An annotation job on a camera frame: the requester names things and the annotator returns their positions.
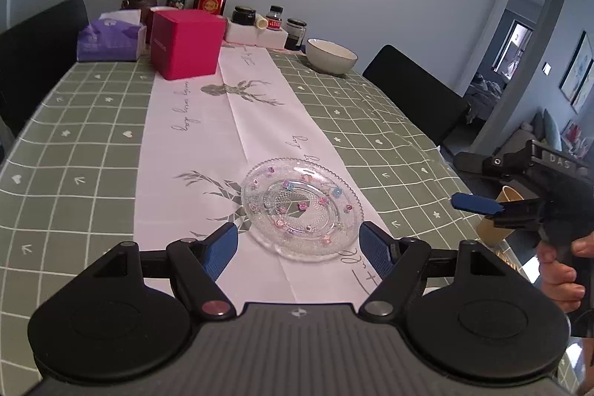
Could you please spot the green checked tablecloth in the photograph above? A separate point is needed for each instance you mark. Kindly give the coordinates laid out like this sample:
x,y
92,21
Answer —
x,y
117,153

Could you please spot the purple tissue pack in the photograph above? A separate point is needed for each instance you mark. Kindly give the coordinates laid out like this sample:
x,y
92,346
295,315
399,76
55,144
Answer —
x,y
114,36

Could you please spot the magenta square box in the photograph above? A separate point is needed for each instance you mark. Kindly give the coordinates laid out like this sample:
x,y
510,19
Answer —
x,y
185,43

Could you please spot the black chair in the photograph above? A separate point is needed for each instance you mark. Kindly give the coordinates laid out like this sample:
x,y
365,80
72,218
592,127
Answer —
x,y
35,54
430,105

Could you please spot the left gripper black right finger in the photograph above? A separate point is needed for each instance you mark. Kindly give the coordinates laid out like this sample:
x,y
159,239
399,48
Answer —
x,y
400,264

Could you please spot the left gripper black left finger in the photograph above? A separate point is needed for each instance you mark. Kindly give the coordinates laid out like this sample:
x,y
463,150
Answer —
x,y
195,268

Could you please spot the black chair far left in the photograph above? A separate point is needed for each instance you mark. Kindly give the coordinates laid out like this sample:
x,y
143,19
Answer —
x,y
35,54

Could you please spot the dark glass jar right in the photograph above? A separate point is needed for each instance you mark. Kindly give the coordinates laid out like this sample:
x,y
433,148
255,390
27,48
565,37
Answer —
x,y
296,30

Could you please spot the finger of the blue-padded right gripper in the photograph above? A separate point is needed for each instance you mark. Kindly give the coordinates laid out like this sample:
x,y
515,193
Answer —
x,y
475,204

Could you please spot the black chair right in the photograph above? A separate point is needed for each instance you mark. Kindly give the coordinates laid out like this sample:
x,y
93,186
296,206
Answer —
x,y
430,105

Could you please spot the right hand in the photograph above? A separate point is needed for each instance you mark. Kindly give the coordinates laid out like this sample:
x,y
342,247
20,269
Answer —
x,y
558,279

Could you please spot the grey sofa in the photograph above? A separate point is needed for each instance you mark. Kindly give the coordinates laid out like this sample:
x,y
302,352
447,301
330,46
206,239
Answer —
x,y
542,128

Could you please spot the clear glass plate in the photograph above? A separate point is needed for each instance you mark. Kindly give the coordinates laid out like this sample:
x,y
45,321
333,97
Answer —
x,y
300,210

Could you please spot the dark jar left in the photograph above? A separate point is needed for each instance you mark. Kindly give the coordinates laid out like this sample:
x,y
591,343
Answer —
x,y
244,15

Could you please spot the small red-label jar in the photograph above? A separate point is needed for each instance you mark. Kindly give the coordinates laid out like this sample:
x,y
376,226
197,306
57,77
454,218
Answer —
x,y
274,17

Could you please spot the white box under jars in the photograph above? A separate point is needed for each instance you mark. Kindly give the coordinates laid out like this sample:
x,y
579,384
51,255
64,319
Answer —
x,y
252,36

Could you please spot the cream ceramic bowl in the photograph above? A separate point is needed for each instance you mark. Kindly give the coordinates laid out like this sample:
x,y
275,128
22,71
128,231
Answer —
x,y
329,57

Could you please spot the framed wall pictures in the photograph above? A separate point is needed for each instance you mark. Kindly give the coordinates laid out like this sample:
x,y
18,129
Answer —
x,y
577,83

